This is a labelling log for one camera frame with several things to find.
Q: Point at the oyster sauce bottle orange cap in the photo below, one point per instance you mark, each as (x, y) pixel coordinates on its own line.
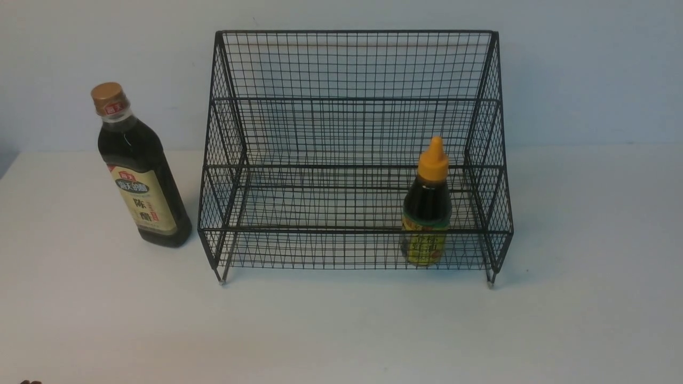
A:
(427, 208)

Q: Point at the dark vinegar bottle gold cap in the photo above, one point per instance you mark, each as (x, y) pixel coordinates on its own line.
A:
(135, 158)

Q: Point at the black wire mesh rack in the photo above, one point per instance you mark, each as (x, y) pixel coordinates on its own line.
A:
(313, 140)

